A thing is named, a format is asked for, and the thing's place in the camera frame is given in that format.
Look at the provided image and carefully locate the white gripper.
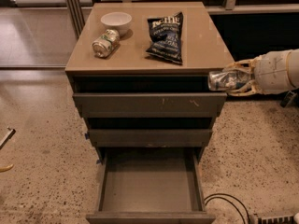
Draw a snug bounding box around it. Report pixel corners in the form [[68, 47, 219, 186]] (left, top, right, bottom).
[[223, 49, 296, 97]]

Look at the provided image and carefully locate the silver blue redbull can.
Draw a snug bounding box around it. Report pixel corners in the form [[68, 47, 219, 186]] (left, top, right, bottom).
[[208, 70, 251, 91]]

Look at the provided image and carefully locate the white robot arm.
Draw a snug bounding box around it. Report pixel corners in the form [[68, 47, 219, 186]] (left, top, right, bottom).
[[224, 49, 299, 97]]

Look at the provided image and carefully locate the grey drawer cabinet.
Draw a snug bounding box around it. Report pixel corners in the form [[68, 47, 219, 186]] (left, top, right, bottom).
[[65, 2, 233, 158]]

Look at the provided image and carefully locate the open bottom grey drawer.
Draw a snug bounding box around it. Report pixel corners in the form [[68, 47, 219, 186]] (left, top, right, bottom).
[[86, 147, 215, 224]]

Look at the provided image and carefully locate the green white soda can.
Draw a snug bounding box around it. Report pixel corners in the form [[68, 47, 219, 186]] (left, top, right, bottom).
[[93, 29, 120, 58]]

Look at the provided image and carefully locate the top grey drawer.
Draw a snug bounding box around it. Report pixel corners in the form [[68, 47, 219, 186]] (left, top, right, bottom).
[[73, 92, 226, 118]]

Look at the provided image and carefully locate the middle grey drawer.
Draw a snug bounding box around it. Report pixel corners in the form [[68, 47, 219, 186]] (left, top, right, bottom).
[[89, 129, 212, 147]]

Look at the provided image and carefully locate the dark blue chip bag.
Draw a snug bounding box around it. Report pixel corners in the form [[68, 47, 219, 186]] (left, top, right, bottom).
[[146, 12, 184, 64]]

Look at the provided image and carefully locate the grey power strip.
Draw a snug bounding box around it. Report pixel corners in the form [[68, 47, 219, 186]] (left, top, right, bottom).
[[249, 214, 297, 224]]

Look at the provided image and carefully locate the white ceramic bowl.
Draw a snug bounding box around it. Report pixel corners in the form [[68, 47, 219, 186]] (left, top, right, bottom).
[[101, 12, 132, 36]]

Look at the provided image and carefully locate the grey metal bar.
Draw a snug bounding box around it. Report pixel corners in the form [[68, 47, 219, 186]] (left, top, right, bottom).
[[0, 127, 16, 149]]

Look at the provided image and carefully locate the yellow curved object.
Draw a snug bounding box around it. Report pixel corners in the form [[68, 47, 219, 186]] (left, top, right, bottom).
[[0, 164, 14, 173]]

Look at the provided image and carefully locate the small dark floor bracket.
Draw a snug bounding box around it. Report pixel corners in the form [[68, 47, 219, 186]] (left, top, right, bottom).
[[280, 91, 298, 107]]

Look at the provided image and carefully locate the black floor cable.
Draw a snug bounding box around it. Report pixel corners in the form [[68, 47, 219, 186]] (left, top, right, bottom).
[[204, 192, 251, 224]]

